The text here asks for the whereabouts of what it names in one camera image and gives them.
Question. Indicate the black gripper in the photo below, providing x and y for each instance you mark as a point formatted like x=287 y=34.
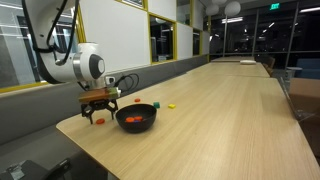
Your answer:
x=88 y=108

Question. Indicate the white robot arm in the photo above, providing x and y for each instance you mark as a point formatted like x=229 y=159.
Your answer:
x=58 y=63

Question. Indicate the black bowl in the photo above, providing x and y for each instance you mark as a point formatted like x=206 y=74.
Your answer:
x=136 y=118

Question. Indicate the orange rings in bowl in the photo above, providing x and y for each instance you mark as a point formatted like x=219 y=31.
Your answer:
x=133 y=118

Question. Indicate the green cube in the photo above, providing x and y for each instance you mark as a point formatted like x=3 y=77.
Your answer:
x=156 y=105

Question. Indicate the grey bench sofa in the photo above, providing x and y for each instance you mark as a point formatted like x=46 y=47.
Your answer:
x=170 y=149

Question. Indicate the yellow cube far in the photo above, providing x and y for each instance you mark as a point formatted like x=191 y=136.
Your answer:
x=172 y=106

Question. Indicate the blue sofa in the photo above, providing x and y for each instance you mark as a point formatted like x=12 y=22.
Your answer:
x=308 y=68

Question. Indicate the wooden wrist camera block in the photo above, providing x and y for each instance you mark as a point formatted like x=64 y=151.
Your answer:
x=99 y=94

